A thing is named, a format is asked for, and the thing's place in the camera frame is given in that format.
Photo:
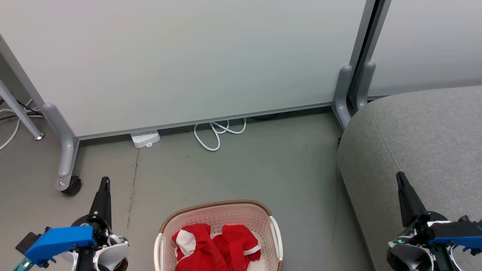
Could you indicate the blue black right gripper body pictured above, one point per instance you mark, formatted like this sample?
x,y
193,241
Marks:
x,y
452,233

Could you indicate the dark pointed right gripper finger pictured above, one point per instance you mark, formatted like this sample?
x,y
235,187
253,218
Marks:
x,y
408,199

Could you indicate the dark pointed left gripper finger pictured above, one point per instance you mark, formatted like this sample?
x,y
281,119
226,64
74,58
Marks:
x,y
103,199

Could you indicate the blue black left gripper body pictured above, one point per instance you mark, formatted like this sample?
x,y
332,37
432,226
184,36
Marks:
x,y
64,241

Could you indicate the red garment with white cuff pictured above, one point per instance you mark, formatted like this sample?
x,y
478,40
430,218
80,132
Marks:
x,y
203,252

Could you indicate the red garment with white stripe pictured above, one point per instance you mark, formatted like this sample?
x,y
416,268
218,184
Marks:
x,y
237,241

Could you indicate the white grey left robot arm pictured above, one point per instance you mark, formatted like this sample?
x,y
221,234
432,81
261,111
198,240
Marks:
x,y
113,256

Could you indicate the grey fabric sofa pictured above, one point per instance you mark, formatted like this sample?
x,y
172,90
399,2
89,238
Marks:
x,y
425,143

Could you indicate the black caster wheel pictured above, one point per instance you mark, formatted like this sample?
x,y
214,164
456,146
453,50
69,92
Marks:
x,y
74,185

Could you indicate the grey partition leg with caster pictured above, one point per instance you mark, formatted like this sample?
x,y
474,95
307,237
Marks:
x,y
67,150

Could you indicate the white power strip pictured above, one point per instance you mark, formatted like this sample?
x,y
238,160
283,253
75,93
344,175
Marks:
x,y
145,139

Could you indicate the white perforated laundry basket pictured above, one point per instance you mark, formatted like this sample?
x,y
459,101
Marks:
x,y
226,216

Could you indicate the grey metal table leg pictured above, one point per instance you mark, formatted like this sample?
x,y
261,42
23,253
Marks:
x,y
19,109

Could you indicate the grey curved partition leg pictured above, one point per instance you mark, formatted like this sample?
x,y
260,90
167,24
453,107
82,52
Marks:
x,y
365,82
340,94

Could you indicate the narrow white partition panel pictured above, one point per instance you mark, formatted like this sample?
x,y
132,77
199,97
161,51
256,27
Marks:
x,y
425,45

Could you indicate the wide white partition panel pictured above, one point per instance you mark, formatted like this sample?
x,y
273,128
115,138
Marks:
x,y
188,56

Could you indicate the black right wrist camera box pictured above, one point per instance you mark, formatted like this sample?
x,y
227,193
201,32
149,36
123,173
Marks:
x,y
465,219

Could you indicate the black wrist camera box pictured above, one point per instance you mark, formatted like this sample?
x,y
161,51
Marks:
x,y
465,219
28,241

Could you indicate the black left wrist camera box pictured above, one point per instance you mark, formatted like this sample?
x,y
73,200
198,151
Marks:
x,y
28,241

